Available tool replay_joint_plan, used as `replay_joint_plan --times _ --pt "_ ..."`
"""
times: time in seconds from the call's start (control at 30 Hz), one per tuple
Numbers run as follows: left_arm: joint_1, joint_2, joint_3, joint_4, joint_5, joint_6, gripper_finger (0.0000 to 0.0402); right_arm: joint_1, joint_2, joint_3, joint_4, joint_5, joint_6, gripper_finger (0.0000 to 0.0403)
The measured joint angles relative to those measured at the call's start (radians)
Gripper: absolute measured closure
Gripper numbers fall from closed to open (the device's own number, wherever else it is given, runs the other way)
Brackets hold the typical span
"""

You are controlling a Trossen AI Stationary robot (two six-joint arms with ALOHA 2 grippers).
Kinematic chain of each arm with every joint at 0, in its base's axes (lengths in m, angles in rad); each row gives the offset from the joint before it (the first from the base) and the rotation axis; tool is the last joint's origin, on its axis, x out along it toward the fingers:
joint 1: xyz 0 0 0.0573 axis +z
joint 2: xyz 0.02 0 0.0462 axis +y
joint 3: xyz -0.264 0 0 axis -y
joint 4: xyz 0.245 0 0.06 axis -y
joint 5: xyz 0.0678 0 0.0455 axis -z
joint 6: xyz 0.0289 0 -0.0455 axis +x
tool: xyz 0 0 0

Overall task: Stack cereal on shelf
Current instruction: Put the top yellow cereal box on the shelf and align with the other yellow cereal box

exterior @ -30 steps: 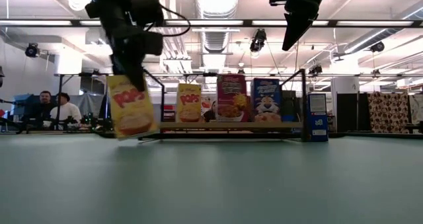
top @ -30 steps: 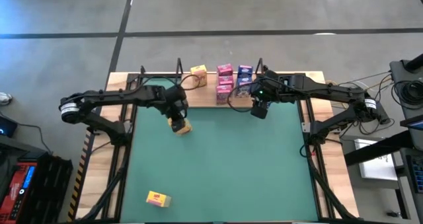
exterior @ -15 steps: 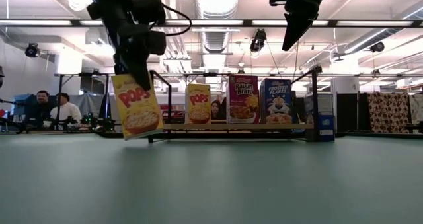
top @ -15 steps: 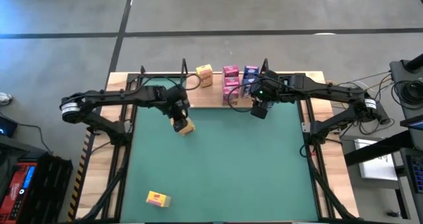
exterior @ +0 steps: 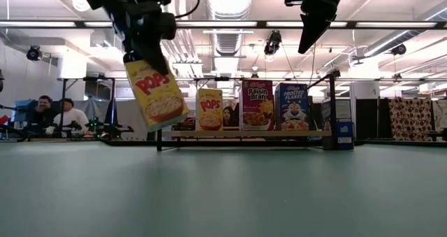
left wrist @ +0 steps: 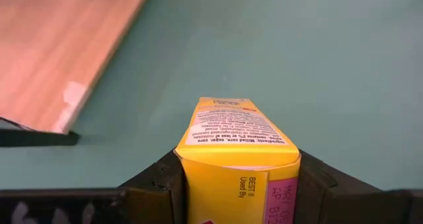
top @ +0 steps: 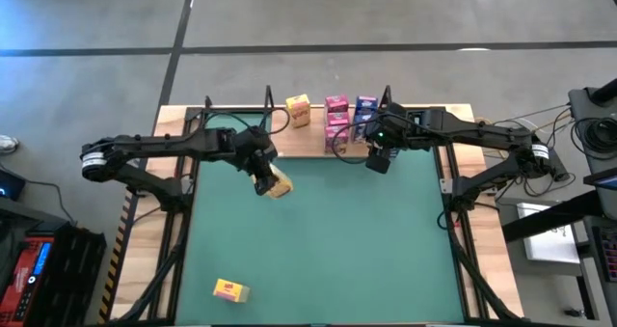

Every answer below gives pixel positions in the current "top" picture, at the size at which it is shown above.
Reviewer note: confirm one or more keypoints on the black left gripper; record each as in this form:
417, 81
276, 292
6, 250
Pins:
255, 146

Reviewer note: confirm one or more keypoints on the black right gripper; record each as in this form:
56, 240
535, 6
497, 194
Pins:
390, 124

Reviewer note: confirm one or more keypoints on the yellow Corn Pops cereal box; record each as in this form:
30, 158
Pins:
298, 111
283, 184
230, 290

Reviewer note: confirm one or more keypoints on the pink Raisin Bran cereal box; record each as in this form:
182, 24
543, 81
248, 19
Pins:
336, 141
337, 118
336, 103

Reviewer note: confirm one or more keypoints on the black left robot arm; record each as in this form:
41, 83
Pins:
159, 144

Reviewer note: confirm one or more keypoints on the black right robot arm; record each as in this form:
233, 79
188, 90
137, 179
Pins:
472, 131

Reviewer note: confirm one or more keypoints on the silver mounting plate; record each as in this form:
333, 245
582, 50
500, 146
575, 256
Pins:
446, 186

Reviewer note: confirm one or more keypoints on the green table mat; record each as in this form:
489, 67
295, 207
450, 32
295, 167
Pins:
347, 250

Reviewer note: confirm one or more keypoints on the black diagonal beam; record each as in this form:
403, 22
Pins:
544, 218

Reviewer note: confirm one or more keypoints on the yellow black hazard strip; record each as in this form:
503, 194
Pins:
112, 279

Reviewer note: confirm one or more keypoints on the black power brick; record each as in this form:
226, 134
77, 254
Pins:
559, 173

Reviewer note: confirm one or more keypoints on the white board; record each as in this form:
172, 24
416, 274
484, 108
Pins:
549, 247

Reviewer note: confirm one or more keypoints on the grey desk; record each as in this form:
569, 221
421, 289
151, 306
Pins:
578, 107

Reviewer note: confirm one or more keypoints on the black plastic crate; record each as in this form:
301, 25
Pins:
72, 279

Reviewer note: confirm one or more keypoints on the small black floor object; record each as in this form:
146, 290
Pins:
573, 312

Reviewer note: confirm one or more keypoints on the black keyboard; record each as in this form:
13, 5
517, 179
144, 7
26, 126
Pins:
608, 254

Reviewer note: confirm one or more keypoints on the black device with blue light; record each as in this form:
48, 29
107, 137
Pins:
9, 184

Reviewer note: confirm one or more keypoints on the person's foot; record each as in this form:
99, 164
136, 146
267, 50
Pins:
7, 144

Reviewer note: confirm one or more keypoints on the red device with blue display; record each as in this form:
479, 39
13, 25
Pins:
21, 279

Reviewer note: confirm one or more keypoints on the wooden shelf with black frame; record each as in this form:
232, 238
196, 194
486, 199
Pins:
313, 144

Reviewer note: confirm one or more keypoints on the black metal table frame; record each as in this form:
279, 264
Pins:
192, 112

